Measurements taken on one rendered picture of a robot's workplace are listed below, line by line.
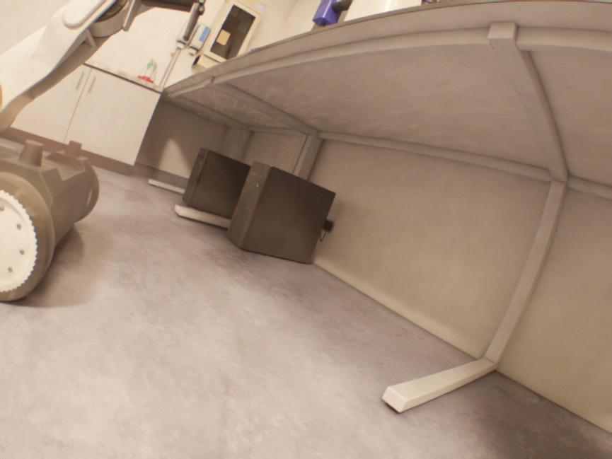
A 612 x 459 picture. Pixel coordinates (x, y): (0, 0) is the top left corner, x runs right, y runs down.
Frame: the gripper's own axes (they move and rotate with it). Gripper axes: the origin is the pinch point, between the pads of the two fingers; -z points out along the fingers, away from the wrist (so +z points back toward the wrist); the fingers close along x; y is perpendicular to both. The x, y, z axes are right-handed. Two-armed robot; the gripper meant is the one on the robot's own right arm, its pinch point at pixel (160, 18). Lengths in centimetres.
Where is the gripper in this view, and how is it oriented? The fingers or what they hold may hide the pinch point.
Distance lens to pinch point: 58.1
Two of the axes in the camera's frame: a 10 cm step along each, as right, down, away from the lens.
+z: 2.5, -9.7, -0.8
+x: 9.5, 2.2, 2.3
